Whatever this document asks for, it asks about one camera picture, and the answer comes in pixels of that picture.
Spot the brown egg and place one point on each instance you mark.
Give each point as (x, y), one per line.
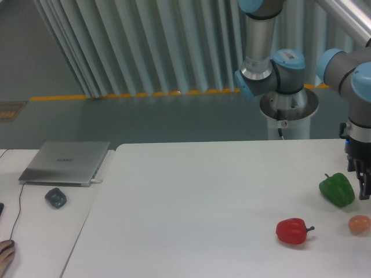
(359, 224)

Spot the red bell pepper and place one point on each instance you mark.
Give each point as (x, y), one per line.
(292, 231)

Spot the person's hand on mouse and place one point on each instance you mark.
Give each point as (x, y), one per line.
(7, 254)

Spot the green bell pepper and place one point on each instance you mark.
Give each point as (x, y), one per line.
(337, 190)

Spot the white usb dongle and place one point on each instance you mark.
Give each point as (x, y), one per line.
(94, 181)

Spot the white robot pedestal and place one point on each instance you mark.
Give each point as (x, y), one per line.
(290, 124)

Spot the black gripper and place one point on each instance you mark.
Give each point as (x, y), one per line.
(357, 147)

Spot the silver closed laptop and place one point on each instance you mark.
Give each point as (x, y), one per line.
(69, 163)

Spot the black computer mouse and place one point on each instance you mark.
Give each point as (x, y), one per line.
(12, 244)

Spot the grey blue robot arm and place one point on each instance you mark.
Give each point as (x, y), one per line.
(279, 78)

